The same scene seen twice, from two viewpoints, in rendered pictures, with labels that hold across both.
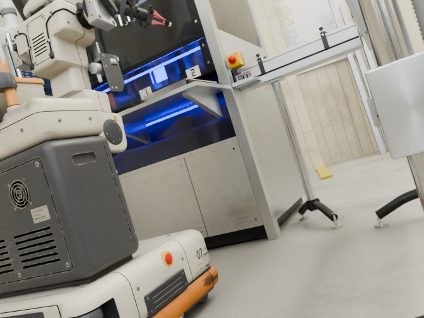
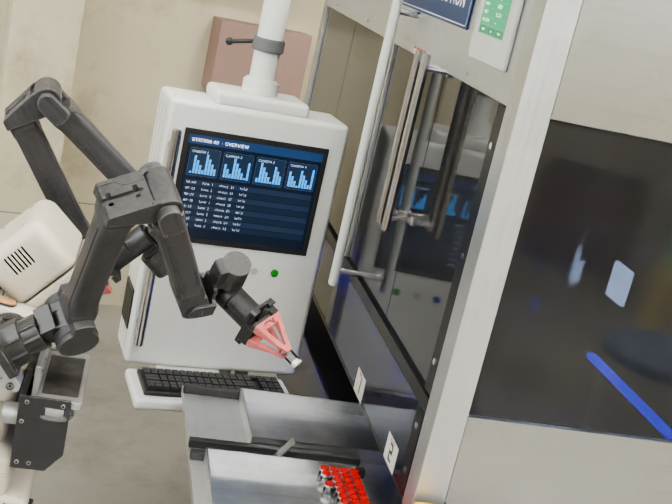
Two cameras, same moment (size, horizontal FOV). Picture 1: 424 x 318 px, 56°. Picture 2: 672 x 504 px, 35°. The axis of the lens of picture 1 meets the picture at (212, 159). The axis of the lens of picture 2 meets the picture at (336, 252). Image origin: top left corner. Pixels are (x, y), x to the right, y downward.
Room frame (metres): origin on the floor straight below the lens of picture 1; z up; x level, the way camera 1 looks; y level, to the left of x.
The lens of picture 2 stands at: (0.77, -1.53, 2.01)
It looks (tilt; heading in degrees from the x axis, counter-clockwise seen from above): 16 degrees down; 51
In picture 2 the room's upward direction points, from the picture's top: 13 degrees clockwise
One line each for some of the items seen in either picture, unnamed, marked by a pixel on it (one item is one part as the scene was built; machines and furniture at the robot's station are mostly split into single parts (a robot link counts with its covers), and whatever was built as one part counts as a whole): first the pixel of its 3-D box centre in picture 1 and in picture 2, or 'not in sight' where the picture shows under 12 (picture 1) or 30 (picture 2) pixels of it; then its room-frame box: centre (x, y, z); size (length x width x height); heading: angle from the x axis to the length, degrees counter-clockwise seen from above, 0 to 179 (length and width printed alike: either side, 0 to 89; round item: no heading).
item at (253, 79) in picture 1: (247, 82); not in sight; (2.21, -0.31, 0.87); 0.14 x 0.13 x 0.02; 154
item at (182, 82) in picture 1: (182, 92); (287, 493); (2.08, 0.04, 0.90); 0.34 x 0.26 x 0.04; 154
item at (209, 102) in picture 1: (204, 105); not in sight; (2.07, -0.04, 0.79); 0.34 x 0.03 x 0.13; 154
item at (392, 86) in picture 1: (402, 106); not in sight; (1.22, -0.60, 0.49); 1.60 x 0.08 x 0.12; 154
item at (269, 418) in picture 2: not in sight; (313, 425); (2.33, 0.30, 0.90); 0.34 x 0.26 x 0.04; 154
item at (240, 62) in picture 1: (235, 60); not in sight; (2.18, -0.28, 0.99); 0.08 x 0.07 x 0.07; 154
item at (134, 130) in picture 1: (129, 134); not in sight; (2.29, 0.41, 0.79); 0.34 x 0.03 x 0.13; 154
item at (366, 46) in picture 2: not in sight; (351, 130); (2.74, 0.92, 1.50); 0.49 x 0.01 x 0.59; 64
